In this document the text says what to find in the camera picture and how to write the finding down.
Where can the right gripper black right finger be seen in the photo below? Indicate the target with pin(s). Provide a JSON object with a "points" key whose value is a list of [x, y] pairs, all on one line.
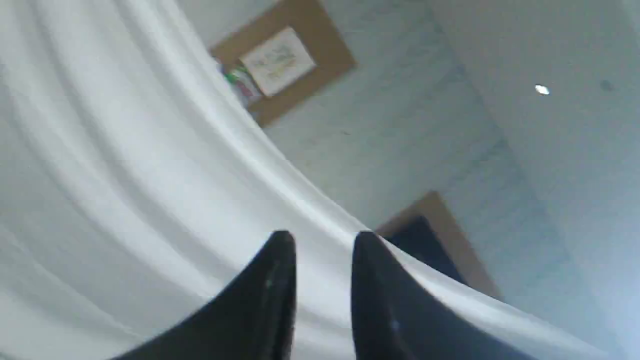
{"points": [[394, 318]]}

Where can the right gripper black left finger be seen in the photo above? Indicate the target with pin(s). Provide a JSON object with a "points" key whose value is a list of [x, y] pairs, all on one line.
{"points": [[252, 318]]}

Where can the cork board with paper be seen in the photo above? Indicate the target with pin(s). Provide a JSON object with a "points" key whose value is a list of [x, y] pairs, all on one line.
{"points": [[283, 57]]}

